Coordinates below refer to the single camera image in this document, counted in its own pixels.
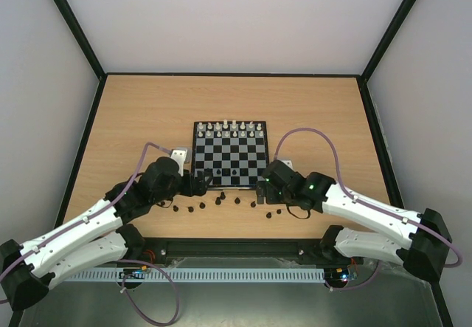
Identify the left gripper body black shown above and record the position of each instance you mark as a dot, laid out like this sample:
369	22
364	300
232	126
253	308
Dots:
189	190

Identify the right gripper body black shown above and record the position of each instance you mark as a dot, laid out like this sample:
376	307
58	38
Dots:
263	190

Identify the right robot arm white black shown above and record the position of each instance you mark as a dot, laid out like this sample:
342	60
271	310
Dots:
419	242

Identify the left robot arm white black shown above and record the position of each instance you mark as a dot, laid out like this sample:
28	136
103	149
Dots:
101	234

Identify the black and white chessboard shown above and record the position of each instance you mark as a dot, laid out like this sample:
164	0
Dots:
230	153

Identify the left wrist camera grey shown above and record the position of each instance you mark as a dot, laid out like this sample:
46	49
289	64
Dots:
182	156

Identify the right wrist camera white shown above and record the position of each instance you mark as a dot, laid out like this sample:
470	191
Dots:
288	163

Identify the black aluminium rail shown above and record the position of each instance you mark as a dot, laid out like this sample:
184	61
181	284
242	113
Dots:
319	252

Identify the light blue cable duct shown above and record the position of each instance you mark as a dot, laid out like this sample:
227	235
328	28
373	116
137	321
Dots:
201	275

